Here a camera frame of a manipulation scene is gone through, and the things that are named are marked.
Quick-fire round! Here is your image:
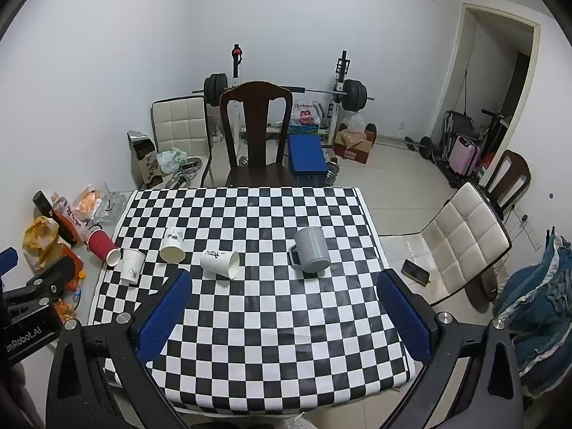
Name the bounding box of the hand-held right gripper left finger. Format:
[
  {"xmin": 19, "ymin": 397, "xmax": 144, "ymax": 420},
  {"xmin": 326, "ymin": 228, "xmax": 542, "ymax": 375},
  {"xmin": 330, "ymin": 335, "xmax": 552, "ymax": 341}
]
[{"xmin": 45, "ymin": 268, "xmax": 193, "ymax": 429}]

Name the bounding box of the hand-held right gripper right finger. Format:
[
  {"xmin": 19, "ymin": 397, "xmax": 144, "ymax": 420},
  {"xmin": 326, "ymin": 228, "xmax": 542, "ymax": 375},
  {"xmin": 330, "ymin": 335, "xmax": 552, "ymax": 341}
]
[{"xmin": 376, "ymin": 269, "xmax": 528, "ymax": 429}]

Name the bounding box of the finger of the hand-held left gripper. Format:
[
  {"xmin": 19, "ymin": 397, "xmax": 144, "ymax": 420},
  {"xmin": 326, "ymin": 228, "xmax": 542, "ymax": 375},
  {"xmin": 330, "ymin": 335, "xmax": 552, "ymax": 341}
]
[
  {"xmin": 24, "ymin": 256, "xmax": 77, "ymax": 305},
  {"xmin": 0, "ymin": 247, "xmax": 19, "ymax": 277}
]

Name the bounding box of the red paper cup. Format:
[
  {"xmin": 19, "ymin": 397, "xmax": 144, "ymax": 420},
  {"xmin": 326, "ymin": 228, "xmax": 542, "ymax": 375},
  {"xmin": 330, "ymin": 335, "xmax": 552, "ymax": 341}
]
[{"xmin": 87, "ymin": 227, "xmax": 123, "ymax": 267}]

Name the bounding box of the white paper cup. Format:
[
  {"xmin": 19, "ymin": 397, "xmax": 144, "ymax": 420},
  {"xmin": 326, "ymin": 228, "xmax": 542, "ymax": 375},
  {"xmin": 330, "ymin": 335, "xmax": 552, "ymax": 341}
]
[
  {"xmin": 119, "ymin": 248, "xmax": 147, "ymax": 285},
  {"xmin": 199, "ymin": 249, "xmax": 241, "ymax": 280},
  {"xmin": 159, "ymin": 227, "xmax": 187, "ymax": 264}
]

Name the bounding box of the orange box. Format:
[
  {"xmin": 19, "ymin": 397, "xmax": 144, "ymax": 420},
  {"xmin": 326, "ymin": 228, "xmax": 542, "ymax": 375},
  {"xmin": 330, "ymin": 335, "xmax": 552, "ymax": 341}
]
[{"xmin": 44, "ymin": 243, "xmax": 86, "ymax": 301}]

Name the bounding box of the yellow plastic bag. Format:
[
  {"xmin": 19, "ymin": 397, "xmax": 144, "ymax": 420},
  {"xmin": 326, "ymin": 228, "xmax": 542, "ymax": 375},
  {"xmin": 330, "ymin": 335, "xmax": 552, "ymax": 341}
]
[{"xmin": 23, "ymin": 216, "xmax": 61, "ymax": 272}]

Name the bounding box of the black smartphone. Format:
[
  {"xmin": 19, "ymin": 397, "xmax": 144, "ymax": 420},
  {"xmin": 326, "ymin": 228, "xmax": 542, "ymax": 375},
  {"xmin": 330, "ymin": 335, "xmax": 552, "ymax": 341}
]
[{"xmin": 401, "ymin": 259, "xmax": 431, "ymax": 284}]

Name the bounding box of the red white snack packet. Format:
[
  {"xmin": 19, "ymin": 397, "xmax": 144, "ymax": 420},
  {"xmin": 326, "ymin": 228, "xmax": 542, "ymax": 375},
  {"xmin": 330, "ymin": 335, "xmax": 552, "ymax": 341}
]
[{"xmin": 51, "ymin": 196, "xmax": 90, "ymax": 245}]

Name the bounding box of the orange snack bag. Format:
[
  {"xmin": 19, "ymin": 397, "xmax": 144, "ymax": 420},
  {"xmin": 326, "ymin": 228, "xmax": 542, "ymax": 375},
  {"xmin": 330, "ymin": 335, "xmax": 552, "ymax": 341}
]
[{"xmin": 73, "ymin": 185, "xmax": 108, "ymax": 216}]

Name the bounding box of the clear crumpled plastic bag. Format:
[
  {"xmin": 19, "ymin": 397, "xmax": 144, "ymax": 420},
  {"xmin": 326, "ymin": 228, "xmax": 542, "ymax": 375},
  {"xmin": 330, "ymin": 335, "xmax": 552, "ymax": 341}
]
[{"xmin": 95, "ymin": 183, "xmax": 129, "ymax": 225}]

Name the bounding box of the white cushioned chair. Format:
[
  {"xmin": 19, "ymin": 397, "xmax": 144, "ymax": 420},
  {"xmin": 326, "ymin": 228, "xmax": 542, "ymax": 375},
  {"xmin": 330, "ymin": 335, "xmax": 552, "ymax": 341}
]
[
  {"xmin": 151, "ymin": 97, "xmax": 215, "ymax": 188},
  {"xmin": 379, "ymin": 182, "xmax": 513, "ymax": 307}
]

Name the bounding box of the black white checkered tablecloth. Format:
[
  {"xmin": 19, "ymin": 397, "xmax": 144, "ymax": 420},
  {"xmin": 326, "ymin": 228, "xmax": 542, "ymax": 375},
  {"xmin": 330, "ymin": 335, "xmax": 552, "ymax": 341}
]
[{"xmin": 88, "ymin": 186, "xmax": 423, "ymax": 412}]

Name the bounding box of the grey ribbed mug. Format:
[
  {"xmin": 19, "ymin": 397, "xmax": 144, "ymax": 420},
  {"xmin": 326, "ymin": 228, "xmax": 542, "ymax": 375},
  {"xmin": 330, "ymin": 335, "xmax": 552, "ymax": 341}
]
[{"xmin": 288, "ymin": 226, "xmax": 332, "ymax": 275}]

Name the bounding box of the blue cloth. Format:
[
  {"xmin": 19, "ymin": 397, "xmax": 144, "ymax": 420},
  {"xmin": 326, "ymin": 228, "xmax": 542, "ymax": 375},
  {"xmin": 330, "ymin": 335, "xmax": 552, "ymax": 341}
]
[{"xmin": 493, "ymin": 231, "xmax": 572, "ymax": 395}]

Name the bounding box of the brown silver paper bag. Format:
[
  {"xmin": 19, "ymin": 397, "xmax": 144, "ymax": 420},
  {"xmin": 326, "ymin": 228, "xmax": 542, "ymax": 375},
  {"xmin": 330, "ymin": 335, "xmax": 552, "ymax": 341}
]
[{"xmin": 127, "ymin": 130, "xmax": 164, "ymax": 189}]

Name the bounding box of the green white plastic bag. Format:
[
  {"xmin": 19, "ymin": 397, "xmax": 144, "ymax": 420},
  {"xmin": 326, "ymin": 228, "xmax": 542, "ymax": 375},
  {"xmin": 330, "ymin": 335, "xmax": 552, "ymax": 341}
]
[{"xmin": 157, "ymin": 147, "xmax": 188, "ymax": 174}]

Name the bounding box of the pink suitcase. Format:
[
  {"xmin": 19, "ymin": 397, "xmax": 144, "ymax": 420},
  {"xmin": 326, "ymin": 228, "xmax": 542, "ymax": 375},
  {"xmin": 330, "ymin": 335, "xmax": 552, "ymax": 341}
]
[{"xmin": 448, "ymin": 137, "xmax": 483, "ymax": 178}]

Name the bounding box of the black dumbbell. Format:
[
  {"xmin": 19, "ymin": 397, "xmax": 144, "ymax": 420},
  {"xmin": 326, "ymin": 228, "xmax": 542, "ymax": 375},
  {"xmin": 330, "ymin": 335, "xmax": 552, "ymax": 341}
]
[{"xmin": 404, "ymin": 136, "xmax": 434, "ymax": 160}]

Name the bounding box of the cardboard box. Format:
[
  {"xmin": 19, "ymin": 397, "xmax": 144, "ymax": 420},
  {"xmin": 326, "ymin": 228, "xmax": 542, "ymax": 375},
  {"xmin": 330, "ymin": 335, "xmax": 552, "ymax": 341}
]
[{"xmin": 334, "ymin": 127, "xmax": 376, "ymax": 165}]

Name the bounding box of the dark wooden chair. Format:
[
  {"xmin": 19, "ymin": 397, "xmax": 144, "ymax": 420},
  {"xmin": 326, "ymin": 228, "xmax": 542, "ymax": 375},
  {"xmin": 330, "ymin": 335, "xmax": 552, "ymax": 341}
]
[
  {"xmin": 480, "ymin": 149, "xmax": 533, "ymax": 222},
  {"xmin": 218, "ymin": 80, "xmax": 298, "ymax": 188}
]

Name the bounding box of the blue weight bench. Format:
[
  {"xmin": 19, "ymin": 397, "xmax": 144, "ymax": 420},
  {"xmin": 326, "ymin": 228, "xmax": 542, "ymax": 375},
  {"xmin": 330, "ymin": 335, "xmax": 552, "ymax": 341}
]
[{"xmin": 287, "ymin": 134, "xmax": 330, "ymax": 187}]

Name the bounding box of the folded black cart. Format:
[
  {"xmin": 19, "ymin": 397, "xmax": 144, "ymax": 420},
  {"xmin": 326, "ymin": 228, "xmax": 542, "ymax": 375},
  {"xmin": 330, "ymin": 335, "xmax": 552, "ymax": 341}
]
[{"xmin": 440, "ymin": 109, "xmax": 477, "ymax": 164}]

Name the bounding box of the black scooter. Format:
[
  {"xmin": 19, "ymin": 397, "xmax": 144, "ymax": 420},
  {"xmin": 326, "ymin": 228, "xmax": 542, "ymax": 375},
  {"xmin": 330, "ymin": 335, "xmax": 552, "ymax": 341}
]
[{"xmin": 479, "ymin": 108, "xmax": 506, "ymax": 158}]

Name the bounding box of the white weight rack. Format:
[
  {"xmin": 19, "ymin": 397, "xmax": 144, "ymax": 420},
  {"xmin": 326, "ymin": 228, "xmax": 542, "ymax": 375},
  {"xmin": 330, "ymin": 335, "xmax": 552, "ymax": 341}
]
[{"xmin": 222, "ymin": 44, "xmax": 355, "ymax": 149}]

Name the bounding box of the white red printed plastic bag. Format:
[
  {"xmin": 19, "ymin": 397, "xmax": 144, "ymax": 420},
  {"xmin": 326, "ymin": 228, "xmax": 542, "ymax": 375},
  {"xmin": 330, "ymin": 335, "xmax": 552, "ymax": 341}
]
[{"xmin": 291, "ymin": 100, "xmax": 324, "ymax": 128}]

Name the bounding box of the black barbell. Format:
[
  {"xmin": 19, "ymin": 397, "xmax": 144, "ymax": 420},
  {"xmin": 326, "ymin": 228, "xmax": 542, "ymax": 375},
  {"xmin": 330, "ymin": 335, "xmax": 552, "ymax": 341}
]
[{"xmin": 192, "ymin": 73, "xmax": 375, "ymax": 113}]

